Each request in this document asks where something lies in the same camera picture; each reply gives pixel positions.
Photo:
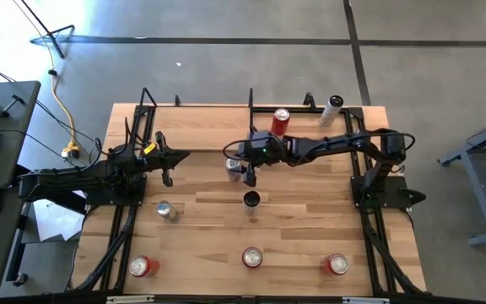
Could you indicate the black aluminium table frame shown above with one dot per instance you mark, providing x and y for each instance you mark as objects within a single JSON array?
[{"x": 349, "y": 126}]

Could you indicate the blue silver Red Bull can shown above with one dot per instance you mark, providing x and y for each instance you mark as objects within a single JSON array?
[{"x": 233, "y": 164}]

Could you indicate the red Coca-Cola Zero can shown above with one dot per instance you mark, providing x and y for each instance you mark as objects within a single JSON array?
[
  {"x": 336, "y": 264},
  {"x": 280, "y": 122},
  {"x": 252, "y": 256}
]

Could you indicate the white paper sheets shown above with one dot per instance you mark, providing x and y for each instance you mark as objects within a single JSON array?
[{"x": 53, "y": 219}]

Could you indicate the white Celsius can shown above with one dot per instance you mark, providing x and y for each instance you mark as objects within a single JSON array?
[
  {"x": 251, "y": 198},
  {"x": 331, "y": 112}
]

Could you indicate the silver aluminium bracket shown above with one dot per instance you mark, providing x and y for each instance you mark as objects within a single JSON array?
[
  {"x": 129, "y": 300},
  {"x": 365, "y": 300}
]

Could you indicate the black office desk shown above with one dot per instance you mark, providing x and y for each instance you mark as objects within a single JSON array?
[{"x": 15, "y": 148}]

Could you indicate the black desk caster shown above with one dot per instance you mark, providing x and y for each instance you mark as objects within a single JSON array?
[{"x": 20, "y": 278}]

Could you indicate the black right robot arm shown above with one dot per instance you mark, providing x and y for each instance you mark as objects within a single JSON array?
[{"x": 331, "y": 145}]

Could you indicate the black tripod stand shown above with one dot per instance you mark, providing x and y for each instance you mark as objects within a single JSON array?
[{"x": 57, "y": 48}]

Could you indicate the white yellow power plug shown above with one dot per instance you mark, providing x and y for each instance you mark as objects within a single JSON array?
[{"x": 71, "y": 150}]

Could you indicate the yellow label tag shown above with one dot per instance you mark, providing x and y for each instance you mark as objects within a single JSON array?
[{"x": 150, "y": 148}]

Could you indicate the red and blue Pepsi can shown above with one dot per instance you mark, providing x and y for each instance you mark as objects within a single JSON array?
[{"x": 141, "y": 267}]

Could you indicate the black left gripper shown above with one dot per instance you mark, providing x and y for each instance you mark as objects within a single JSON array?
[{"x": 165, "y": 160}]

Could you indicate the black triangular frame bracket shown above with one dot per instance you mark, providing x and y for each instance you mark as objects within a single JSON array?
[
  {"x": 177, "y": 101},
  {"x": 309, "y": 100}
]

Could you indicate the light blue Red Bull can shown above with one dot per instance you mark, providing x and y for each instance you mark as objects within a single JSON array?
[{"x": 165, "y": 209}]

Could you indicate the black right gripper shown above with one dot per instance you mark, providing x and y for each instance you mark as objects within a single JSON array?
[{"x": 264, "y": 150}]

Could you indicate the thin black metal shelf rail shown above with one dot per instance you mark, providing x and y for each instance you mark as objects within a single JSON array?
[{"x": 250, "y": 97}]

